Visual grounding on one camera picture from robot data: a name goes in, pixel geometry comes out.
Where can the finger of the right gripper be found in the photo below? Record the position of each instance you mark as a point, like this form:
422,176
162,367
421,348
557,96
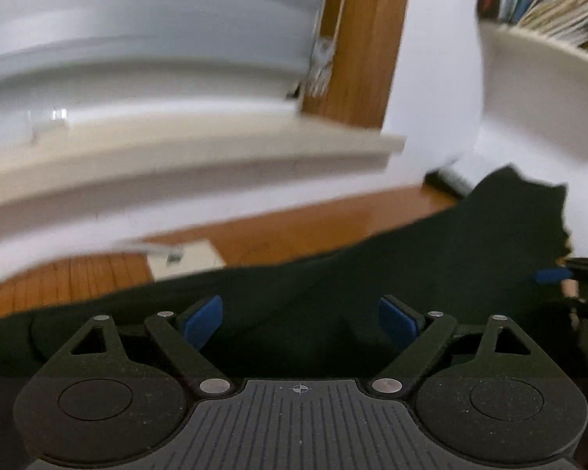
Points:
553,275

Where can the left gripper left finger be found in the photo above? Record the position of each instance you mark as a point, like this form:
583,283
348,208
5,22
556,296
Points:
181,337

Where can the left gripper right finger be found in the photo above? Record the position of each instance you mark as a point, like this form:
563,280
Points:
419,341

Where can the black fleece garment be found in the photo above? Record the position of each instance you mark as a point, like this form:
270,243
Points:
86,387

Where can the white patterned folded cloth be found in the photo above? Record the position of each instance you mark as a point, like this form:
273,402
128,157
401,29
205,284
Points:
456,179

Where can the beige stone window sill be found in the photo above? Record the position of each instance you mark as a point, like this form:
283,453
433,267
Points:
62,160

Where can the clear plastic bag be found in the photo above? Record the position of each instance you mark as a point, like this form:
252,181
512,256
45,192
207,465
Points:
22,128

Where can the grey roller window shutter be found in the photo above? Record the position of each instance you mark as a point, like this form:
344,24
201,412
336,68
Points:
105,59

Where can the white wall shelf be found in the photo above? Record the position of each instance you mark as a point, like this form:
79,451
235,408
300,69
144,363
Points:
514,43

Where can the clear blind cord weight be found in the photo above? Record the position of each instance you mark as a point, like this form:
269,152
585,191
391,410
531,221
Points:
320,70

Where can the brown wooden window frame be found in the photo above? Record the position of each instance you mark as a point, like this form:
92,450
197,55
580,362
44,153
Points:
368,35

